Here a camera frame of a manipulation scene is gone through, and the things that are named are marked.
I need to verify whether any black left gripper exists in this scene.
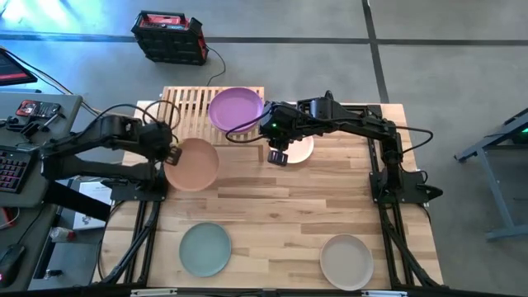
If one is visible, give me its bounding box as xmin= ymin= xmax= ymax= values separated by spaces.
xmin=139 ymin=121 xmax=183 ymax=167

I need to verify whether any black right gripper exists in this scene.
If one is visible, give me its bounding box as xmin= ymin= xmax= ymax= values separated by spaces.
xmin=266 ymin=102 xmax=309 ymax=167

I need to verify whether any brown plate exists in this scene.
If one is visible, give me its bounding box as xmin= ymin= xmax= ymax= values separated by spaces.
xmin=163 ymin=137 xmax=221 ymax=193

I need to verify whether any small peach plate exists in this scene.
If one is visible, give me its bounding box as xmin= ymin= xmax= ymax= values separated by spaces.
xmin=270 ymin=134 xmax=315 ymax=165

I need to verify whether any purple plate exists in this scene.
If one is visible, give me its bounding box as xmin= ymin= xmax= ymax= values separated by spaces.
xmin=207 ymin=87 xmax=266 ymax=134

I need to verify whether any teal plate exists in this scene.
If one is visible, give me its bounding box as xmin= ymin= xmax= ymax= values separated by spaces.
xmin=178 ymin=222 xmax=233 ymax=278

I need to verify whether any beige plate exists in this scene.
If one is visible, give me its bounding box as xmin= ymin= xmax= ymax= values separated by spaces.
xmin=319 ymin=233 xmax=375 ymax=291

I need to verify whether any wooden slatted shelf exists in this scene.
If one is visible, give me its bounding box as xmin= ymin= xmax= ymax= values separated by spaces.
xmin=158 ymin=85 xmax=266 ymax=163

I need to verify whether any white booklet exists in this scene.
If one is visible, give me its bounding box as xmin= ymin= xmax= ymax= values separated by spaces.
xmin=73 ymin=181 xmax=113 ymax=231

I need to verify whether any black diagonal beam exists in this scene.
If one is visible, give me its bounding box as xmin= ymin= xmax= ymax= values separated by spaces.
xmin=43 ymin=180 xmax=112 ymax=223

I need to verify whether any grey desk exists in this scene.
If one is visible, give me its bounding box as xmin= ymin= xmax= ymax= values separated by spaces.
xmin=0 ymin=91 xmax=83 ymax=210

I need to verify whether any red black power box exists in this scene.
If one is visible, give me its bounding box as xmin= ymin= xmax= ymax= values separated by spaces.
xmin=130 ymin=10 xmax=210 ymax=66

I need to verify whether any clear plastic bottle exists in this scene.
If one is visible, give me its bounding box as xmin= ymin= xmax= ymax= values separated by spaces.
xmin=49 ymin=226 xmax=78 ymax=243

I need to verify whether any red and black handset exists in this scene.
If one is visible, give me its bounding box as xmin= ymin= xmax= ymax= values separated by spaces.
xmin=15 ymin=99 xmax=62 ymax=120

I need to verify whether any black desk gadget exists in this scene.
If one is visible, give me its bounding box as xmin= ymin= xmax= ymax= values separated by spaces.
xmin=19 ymin=117 xmax=59 ymax=140

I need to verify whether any black backlit keyboard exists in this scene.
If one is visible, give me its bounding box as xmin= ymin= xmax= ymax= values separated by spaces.
xmin=0 ymin=144 xmax=40 ymax=195

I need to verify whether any black computer mouse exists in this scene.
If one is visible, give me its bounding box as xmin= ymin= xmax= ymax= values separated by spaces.
xmin=0 ymin=243 xmax=26 ymax=290

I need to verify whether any grey metal stand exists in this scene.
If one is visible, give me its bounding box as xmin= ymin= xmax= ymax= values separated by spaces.
xmin=453 ymin=107 xmax=528 ymax=243

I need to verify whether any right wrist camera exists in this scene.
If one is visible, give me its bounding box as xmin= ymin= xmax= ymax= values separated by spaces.
xmin=259 ymin=101 xmax=285 ymax=135

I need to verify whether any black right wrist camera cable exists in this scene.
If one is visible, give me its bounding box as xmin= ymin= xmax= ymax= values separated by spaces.
xmin=224 ymin=111 xmax=273 ymax=144

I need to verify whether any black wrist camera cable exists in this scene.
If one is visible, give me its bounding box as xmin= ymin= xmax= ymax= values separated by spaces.
xmin=84 ymin=100 xmax=182 ymax=131
xmin=224 ymin=111 xmax=273 ymax=144

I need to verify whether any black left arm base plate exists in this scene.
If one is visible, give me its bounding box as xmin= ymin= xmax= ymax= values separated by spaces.
xmin=109 ymin=183 xmax=170 ymax=203

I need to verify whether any black left wrist camera cable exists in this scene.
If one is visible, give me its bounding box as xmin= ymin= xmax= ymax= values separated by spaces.
xmin=84 ymin=100 xmax=182 ymax=131

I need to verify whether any black toolbox cable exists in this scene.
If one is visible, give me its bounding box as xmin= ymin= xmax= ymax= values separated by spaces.
xmin=205 ymin=45 xmax=227 ymax=87

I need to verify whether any black aluminium table frame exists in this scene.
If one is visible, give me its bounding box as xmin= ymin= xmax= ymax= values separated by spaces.
xmin=92 ymin=92 xmax=446 ymax=297

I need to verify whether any silver metal bracket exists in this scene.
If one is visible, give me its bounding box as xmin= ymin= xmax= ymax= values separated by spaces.
xmin=130 ymin=288 xmax=178 ymax=297
xmin=361 ymin=290 xmax=408 ymax=297

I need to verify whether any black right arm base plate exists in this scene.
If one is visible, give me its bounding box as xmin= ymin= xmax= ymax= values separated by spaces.
xmin=369 ymin=171 xmax=445 ymax=206

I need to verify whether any black floor cable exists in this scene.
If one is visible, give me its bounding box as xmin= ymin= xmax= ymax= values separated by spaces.
xmin=2 ymin=47 xmax=104 ymax=119

